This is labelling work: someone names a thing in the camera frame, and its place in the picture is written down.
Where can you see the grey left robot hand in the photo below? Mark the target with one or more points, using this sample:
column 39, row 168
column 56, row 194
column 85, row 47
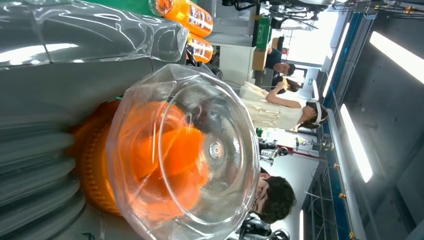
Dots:
column 82, row 76

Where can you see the orange bottle clear cap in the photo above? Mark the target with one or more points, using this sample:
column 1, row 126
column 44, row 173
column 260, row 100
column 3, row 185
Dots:
column 192, row 16
column 201, row 49
column 179, row 152

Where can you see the green table mat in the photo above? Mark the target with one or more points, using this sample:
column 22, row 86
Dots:
column 126, row 5

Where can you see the white cabinet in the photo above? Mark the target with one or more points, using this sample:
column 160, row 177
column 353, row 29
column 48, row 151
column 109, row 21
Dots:
column 235, row 63

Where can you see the brown cardboard box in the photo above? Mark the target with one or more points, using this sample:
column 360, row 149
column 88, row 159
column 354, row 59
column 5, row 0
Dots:
column 260, row 59

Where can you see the green box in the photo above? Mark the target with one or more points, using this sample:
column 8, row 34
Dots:
column 264, row 33

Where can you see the person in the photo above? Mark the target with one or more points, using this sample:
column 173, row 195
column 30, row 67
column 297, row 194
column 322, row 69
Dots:
column 276, row 61
column 290, row 85
column 275, row 112
column 278, row 198

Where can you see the black white background robot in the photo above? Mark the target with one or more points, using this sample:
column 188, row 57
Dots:
column 271, row 152

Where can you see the long ceiling light strip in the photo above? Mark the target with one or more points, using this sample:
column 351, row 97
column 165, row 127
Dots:
column 336, row 59

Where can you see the ceiling light panel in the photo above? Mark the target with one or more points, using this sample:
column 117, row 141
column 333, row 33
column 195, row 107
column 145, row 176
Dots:
column 397, row 54
column 356, row 142

